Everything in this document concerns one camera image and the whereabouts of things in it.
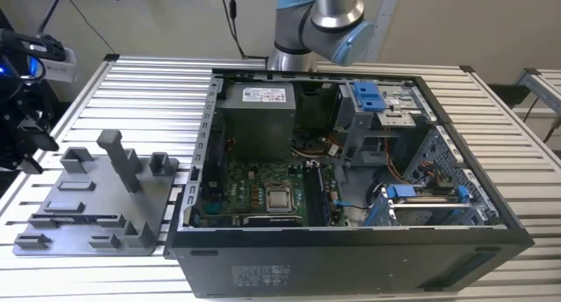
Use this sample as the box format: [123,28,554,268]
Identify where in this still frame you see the thin black wall wire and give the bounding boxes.
[61,0,118,56]

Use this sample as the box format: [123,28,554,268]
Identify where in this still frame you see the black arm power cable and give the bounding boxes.
[218,0,269,60]

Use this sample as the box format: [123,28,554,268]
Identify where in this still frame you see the blue data wire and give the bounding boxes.
[333,199,375,210]

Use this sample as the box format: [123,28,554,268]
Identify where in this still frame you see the green motherboard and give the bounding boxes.
[193,160,350,229]

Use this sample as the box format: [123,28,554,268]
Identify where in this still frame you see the CPU socket with silver CPU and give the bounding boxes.
[262,183,296,214]

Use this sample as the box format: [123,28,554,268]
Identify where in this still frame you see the RAM stick seated in slot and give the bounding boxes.
[316,165,332,226]

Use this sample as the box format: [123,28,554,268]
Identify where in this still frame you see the yellow white power wire bundle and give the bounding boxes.
[290,134,342,158]

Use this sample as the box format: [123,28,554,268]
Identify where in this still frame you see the grey plastic parts rack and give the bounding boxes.
[13,129,181,257]

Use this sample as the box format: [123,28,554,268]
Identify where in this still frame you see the black camera cable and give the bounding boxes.
[38,0,71,37]

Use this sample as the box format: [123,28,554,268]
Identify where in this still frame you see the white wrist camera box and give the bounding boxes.
[41,35,81,83]

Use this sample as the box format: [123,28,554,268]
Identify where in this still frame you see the grey power supply white label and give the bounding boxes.
[218,82,296,163]

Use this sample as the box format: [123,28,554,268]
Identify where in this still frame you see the disk with blue carrier handle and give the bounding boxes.
[381,184,473,206]

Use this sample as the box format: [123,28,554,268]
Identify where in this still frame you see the blue disk carrier in cage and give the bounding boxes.
[352,81,388,114]

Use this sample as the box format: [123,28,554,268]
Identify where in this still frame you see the grey metal drive cage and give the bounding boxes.
[333,80,436,167]

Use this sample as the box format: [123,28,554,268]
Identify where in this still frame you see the black open PC case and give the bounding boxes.
[162,67,537,299]

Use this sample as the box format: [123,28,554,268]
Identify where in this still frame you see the black wire bundle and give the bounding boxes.
[367,169,399,203]

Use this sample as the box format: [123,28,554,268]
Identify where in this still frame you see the metal slat side table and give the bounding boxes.
[512,68,561,119]

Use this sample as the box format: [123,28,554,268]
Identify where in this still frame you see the black graphics card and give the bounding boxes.
[240,215,305,228]

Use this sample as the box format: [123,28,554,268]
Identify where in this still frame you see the black box beside table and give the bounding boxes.
[487,83,532,112]

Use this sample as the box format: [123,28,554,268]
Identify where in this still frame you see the metal disk bay blue rails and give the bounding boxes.
[364,183,500,228]

